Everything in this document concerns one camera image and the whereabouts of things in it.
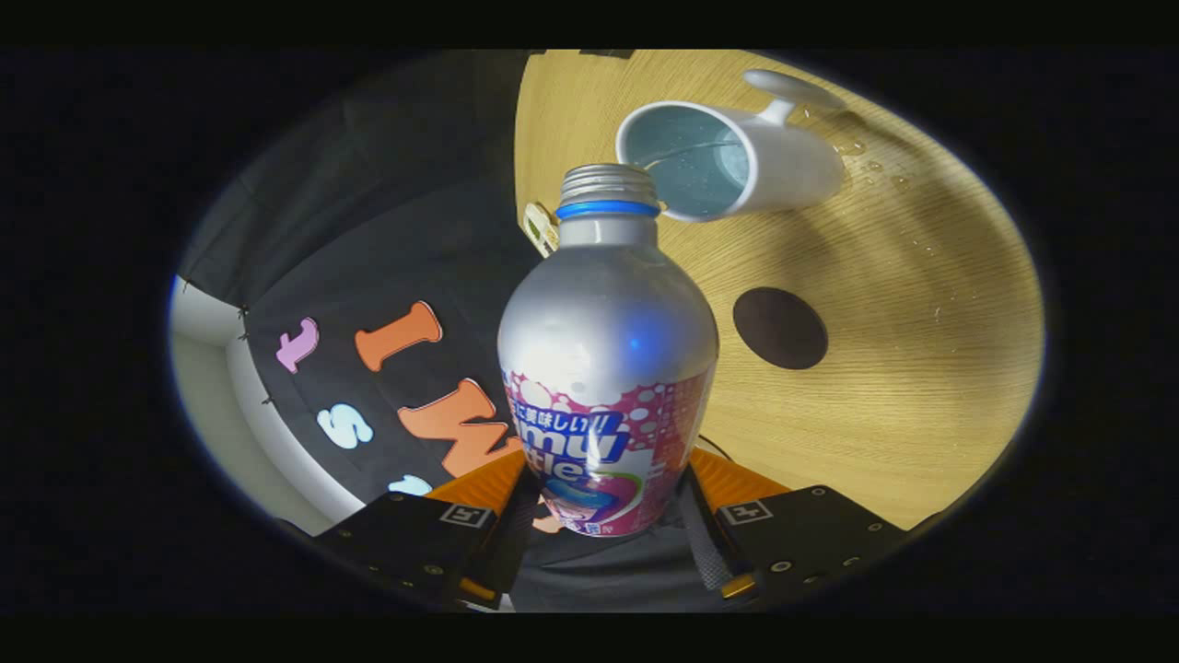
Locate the white cup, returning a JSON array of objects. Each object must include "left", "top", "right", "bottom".
[{"left": 614, "top": 69, "right": 846, "bottom": 223}]

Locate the small white divided tray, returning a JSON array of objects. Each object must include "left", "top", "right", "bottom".
[{"left": 522, "top": 201, "right": 561, "bottom": 259}]

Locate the dark brown round coaster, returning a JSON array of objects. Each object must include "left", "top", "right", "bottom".
[{"left": 732, "top": 286, "right": 829, "bottom": 371}]

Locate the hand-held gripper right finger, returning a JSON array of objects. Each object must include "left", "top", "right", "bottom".
[{"left": 677, "top": 447, "right": 922, "bottom": 609}]

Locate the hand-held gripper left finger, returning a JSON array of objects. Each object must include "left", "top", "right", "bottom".
[{"left": 313, "top": 448, "right": 544, "bottom": 611}]

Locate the wooden table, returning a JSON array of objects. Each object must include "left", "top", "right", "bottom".
[{"left": 513, "top": 50, "right": 1045, "bottom": 531}]

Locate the silver juice bottle pink label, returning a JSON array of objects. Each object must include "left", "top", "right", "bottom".
[{"left": 497, "top": 163, "right": 720, "bottom": 538}]

